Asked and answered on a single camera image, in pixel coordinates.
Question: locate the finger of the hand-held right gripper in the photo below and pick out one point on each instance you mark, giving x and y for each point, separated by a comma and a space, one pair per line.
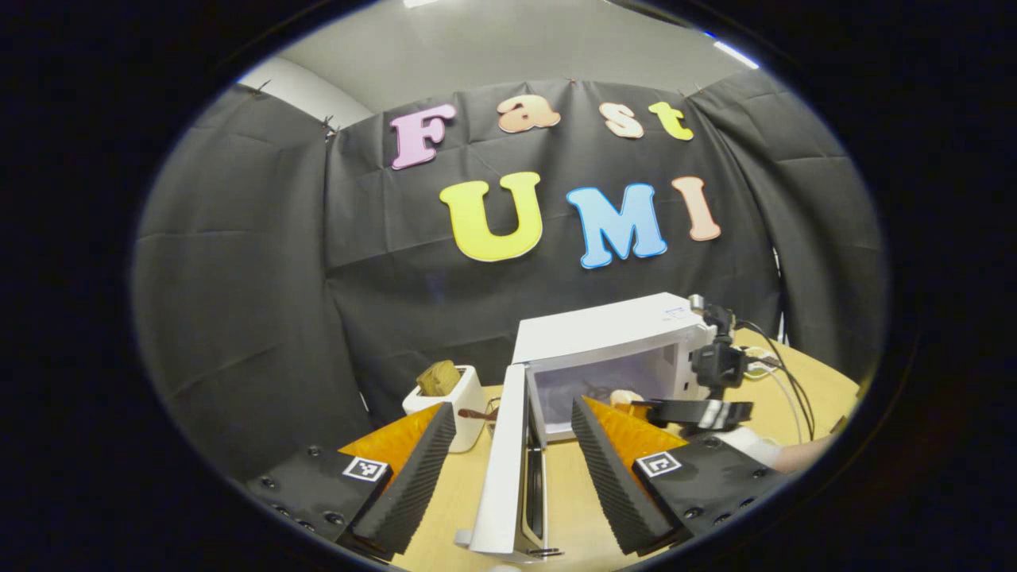
691, 415

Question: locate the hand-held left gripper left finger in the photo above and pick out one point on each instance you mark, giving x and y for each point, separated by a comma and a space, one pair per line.
409, 485

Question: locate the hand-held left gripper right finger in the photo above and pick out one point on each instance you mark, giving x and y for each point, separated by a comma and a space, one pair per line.
616, 485

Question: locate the pinkish bread bun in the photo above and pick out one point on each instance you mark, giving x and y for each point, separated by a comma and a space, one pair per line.
624, 396

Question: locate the white microwave oven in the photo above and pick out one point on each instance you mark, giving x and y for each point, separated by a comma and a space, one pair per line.
604, 326

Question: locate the white divided plate with beans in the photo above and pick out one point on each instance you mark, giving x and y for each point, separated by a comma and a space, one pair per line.
759, 353

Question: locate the white toaster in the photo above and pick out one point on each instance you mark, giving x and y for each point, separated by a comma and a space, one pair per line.
469, 397

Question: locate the brown toast slice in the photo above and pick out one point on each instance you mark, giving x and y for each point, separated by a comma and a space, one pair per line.
437, 377

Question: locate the black backdrop cloth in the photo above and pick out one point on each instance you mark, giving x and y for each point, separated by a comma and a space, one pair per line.
238, 318

